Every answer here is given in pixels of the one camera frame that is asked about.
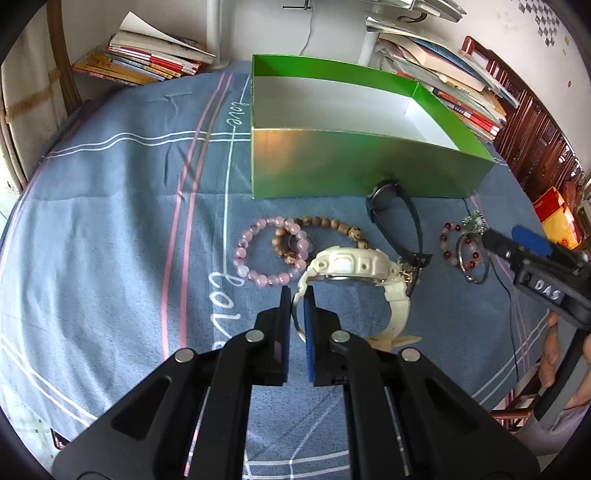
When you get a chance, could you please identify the white wrist watch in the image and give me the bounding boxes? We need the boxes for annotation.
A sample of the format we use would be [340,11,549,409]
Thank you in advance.
[291,246,422,352]

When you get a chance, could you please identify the green jade silver charm bracelet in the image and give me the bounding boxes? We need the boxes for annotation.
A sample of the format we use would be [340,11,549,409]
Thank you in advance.
[462,210,487,233]

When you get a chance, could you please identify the green cardboard box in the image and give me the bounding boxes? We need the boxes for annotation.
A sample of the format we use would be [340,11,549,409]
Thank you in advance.
[250,54,495,199]

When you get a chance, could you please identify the right stack of books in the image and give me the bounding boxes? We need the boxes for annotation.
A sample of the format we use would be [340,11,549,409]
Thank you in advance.
[366,14,520,142]

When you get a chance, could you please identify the blue striped bed sheet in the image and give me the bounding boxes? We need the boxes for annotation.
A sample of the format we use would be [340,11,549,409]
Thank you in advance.
[1,67,547,440]

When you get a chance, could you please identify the white desk shelf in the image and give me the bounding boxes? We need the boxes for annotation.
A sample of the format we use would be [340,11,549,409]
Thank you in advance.
[200,1,467,65]

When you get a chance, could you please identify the red wooden headboard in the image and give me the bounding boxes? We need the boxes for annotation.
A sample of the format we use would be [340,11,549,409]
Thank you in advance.
[462,36,585,208]

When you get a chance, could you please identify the stack of books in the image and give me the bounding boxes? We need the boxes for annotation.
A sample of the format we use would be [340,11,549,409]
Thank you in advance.
[72,12,216,86]
[366,14,520,142]

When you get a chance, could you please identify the black wrist watch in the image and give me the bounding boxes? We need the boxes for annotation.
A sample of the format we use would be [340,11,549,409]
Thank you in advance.
[366,179,432,269]

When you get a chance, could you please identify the red and pink bead bracelet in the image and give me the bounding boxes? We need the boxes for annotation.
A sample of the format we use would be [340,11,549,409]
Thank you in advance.
[438,221,484,272]

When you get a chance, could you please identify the right hand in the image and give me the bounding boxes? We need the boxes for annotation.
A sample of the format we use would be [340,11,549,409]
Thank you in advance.
[537,310,591,411]

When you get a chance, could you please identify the brown wooden bead bracelet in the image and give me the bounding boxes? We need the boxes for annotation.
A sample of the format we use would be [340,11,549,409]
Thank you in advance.
[271,215,371,267]

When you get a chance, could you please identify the black cable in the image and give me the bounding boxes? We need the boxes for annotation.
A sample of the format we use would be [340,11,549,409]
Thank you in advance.
[484,257,521,375]

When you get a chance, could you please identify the silver metal bangle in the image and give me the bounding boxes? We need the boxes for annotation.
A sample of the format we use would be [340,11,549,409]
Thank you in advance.
[456,232,491,285]

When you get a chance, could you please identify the red yellow gift bag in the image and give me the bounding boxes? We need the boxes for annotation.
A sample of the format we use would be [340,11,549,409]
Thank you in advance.
[533,187,582,250]

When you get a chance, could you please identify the left stack of books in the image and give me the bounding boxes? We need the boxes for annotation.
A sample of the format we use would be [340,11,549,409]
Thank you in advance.
[72,12,216,86]

